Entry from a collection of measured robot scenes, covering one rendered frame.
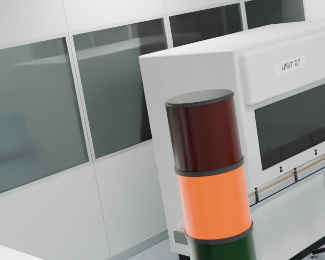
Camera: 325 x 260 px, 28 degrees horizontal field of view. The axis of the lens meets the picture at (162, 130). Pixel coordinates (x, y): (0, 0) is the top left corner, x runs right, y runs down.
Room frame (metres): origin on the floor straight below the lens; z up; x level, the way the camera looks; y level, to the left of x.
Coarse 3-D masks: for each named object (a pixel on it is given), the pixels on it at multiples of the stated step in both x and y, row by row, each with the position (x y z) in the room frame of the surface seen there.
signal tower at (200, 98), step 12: (180, 96) 0.46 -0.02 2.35; (192, 96) 0.45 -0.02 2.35; (204, 96) 0.44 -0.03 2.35; (216, 96) 0.44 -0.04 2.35; (228, 96) 0.44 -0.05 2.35; (228, 168) 0.43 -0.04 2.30; (252, 228) 0.44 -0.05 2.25; (192, 240) 0.44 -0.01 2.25; (204, 240) 0.43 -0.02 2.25; (216, 240) 0.43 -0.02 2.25; (228, 240) 0.43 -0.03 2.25
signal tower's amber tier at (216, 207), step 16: (208, 176) 0.43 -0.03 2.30; (224, 176) 0.43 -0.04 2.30; (240, 176) 0.44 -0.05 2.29; (192, 192) 0.43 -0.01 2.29; (208, 192) 0.43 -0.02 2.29; (224, 192) 0.43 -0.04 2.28; (240, 192) 0.44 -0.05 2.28; (192, 208) 0.43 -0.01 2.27; (208, 208) 0.43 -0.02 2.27; (224, 208) 0.43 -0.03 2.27; (240, 208) 0.43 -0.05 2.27; (192, 224) 0.44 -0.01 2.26; (208, 224) 0.43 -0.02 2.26; (224, 224) 0.43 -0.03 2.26; (240, 224) 0.43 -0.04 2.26
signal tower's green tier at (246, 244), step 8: (240, 240) 0.43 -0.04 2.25; (248, 240) 0.44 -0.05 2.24; (192, 248) 0.44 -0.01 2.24; (200, 248) 0.43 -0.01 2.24; (208, 248) 0.43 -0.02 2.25; (216, 248) 0.43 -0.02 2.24; (224, 248) 0.43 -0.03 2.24; (232, 248) 0.43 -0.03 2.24; (240, 248) 0.43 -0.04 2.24; (248, 248) 0.43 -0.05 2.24; (192, 256) 0.44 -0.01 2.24; (200, 256) 0.43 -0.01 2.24; (208, 256) 0.43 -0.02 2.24; (216, 256) 0.43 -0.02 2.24; (224, 256) 0.43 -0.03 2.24; (232, 256) 0.43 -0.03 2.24; (240, 256) 0.43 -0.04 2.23; (248, 256) 0.43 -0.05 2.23
